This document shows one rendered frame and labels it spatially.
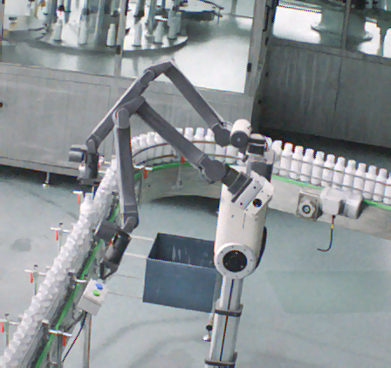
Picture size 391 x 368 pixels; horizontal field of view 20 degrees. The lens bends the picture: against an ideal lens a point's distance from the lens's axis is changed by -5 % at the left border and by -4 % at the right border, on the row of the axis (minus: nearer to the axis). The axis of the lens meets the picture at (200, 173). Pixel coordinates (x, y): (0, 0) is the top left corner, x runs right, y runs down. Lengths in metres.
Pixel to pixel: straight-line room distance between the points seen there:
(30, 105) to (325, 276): 2.40
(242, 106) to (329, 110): 2.06
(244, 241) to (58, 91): 3.68
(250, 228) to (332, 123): 5.36
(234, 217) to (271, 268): 2.96
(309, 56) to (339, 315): 3.30
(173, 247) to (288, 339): 1.42
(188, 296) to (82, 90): 3.12
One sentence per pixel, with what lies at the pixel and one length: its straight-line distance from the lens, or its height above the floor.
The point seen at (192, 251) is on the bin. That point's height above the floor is 0.88.
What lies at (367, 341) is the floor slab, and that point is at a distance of 6.48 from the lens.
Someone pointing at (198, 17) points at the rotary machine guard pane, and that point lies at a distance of 7.53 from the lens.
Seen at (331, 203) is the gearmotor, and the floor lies 1.00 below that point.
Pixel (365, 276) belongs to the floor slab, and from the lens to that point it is 7.31.
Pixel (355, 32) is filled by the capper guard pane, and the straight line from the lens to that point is 9.42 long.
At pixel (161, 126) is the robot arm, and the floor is 1.73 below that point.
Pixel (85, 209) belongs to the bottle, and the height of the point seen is 1.18.
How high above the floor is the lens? 2.98
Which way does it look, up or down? 20 degrees down
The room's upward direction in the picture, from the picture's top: 7 degrees clockwise
